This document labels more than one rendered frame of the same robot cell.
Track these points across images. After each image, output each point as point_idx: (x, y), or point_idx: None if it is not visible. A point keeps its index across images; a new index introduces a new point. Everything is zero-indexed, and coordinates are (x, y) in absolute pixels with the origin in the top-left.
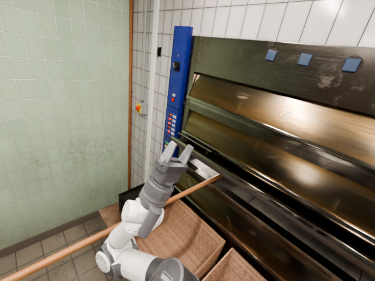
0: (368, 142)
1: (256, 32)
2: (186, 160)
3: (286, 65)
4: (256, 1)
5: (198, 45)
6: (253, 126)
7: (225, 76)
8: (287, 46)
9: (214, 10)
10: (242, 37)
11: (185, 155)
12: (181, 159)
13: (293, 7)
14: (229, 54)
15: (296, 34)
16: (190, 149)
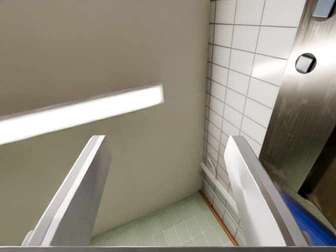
0: None
1: (271, 86)
2: (268, 205)
3: (327, 36)
4: (247, 86)
5: (266, 166)
6: None
7: (319, 143)
8: (298, 42)
9: (242, 133)
10: (272, 105)
11: (247, 196)
12: (257, 242)
13: (260, 45)
14: (288, 127)
15: (286, 33)
16: (232, 148)
